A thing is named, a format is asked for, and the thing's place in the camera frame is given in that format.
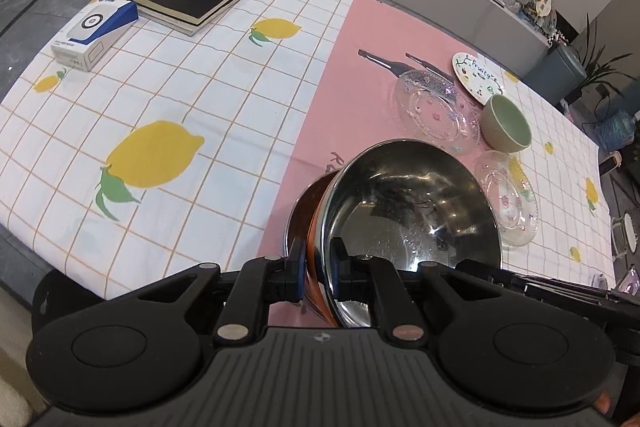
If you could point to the grey round bin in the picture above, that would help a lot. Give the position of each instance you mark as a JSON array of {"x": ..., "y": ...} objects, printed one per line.
[{"x": 555, "y": 72}]

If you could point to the white and blue box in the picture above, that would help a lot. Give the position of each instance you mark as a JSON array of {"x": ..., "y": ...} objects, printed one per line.
[{"x": 85, "y": 42}]

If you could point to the smartphone with lit screen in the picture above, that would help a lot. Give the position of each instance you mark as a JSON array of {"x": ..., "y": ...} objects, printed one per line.
[{"x": 631, "y": 282}]

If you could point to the white fruit printed plate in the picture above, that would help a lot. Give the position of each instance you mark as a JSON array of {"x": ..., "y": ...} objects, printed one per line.
[{"x": 472, "y": 74}]

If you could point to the lemon printed tablecloth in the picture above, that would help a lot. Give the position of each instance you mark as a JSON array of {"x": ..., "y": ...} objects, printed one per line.
[{"x": 225, "y": 82}]

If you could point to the green potted plant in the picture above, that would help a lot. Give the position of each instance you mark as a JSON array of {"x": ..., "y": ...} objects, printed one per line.
[{"x": 595, "y": 57}]

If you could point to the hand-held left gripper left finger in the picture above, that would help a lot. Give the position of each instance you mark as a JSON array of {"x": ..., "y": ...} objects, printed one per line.
[{"x": 297, "y": 273}]

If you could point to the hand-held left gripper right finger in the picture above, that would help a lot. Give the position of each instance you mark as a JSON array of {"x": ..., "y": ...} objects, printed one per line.
[{"x": 336, "y": 273}]

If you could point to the large glass plate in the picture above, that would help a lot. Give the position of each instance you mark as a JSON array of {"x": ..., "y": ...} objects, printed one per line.
[{"x": 430, "y": 112}]

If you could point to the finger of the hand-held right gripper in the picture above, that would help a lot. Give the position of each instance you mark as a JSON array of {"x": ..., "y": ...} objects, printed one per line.
[{"x": 560, "y": 289}]

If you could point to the blue water bottle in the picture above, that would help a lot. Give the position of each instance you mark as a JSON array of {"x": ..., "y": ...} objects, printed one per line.
[{"x": 617, "y": 132}]

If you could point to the green bowl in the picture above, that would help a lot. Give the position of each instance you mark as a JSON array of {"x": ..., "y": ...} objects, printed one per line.
[{"x": 500, "y": 132}]

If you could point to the small glass plate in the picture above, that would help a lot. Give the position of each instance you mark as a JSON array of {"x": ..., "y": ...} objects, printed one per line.
[{"x": 510, "y": 202}]

